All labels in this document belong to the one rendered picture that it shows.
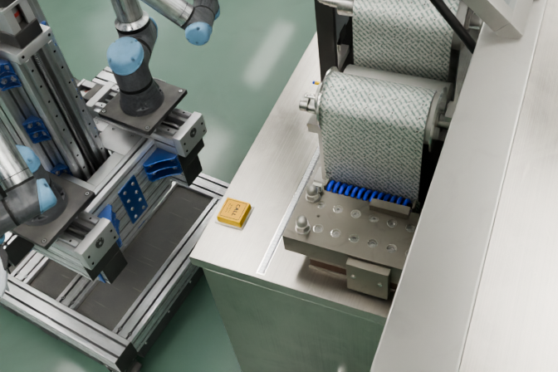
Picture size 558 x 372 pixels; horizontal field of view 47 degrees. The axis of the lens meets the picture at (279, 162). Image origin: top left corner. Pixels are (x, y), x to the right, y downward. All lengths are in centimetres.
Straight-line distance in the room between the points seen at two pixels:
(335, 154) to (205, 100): 195
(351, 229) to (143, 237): 130
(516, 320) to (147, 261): 183
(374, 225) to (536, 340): 66
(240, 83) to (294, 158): 166
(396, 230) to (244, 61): 223
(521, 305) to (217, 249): 92
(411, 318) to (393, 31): 95
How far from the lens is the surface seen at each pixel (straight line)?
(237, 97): 338
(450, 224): 77
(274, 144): 188
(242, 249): 167
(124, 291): 253
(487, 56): 98
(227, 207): 173
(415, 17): 151
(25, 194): 163
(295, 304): 166
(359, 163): 152
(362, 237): 150
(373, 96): 141
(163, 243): 260
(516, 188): 109
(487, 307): 96
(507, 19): 100
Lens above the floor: 228
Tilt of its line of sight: 49 degrees down
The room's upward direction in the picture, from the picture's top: 10 degrees counter-clockwise
